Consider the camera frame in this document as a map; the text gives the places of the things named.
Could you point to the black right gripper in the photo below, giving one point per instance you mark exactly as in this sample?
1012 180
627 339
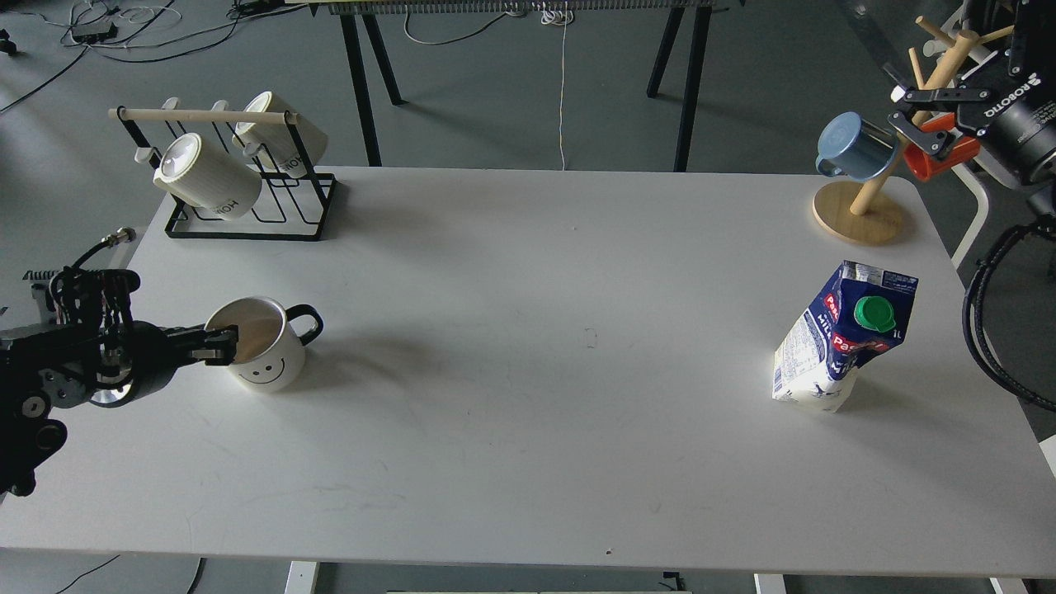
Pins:
1010 100

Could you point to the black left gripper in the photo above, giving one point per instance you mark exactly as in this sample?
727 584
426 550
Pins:
111 371

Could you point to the white smiley face mug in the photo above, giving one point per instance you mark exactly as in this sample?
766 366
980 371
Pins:
270 352

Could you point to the blue white milk carton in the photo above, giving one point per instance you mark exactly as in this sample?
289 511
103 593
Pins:
860 313

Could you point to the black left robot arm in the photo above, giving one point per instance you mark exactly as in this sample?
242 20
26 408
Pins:
76 304

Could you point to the white chair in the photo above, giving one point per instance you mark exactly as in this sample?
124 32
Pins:
972 16

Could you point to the blue metal mug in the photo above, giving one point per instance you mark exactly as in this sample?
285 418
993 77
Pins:
855 148

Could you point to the wooden mug tree stand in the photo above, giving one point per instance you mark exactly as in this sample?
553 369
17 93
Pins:
860 211

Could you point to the white ribbed mug front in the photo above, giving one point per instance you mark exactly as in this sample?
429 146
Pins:
206 176

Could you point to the white ribbed mug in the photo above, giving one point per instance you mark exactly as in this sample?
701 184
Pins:
280 153
206 176

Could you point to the white ribbed mug rear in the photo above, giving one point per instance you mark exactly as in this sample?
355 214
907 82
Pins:
280 153

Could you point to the black trestle table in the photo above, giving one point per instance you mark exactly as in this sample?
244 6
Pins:
615 90

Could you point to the black wire mug rack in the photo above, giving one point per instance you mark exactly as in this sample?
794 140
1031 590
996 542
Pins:
288 209

